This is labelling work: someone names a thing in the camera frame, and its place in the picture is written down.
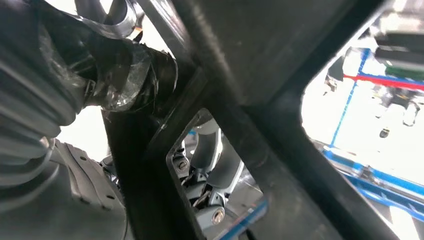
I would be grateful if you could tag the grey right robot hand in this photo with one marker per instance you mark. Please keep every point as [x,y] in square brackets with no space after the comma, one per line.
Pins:
[126,73]

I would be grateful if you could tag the blue steel shelf rack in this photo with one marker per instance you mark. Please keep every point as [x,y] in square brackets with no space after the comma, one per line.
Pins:
[381,179]

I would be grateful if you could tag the grey robot torso mechanism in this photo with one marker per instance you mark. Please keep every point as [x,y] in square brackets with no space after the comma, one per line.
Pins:
[212,155]

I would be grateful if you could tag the red barrier belt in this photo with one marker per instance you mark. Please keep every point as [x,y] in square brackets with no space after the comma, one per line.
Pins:
[381,81]

